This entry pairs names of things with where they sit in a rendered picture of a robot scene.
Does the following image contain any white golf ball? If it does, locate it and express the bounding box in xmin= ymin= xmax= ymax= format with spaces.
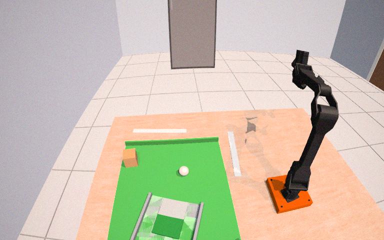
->
xmin=179 ymin=166 xmax=189 ymax=176

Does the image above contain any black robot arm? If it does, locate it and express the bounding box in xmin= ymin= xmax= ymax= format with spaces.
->
xmin=280 ymin=50 xmax=339 ymax=203

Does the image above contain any white flat bar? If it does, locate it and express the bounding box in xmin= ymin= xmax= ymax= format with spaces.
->
xmin=132 ymin=128 xmax=187 ymax=133
xmin=227 ymin=131 xmax=241 ymax=177

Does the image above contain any green flat mat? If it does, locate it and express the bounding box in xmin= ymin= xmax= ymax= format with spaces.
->
xmin=107 ymin=141 xmax=241 ymax=240

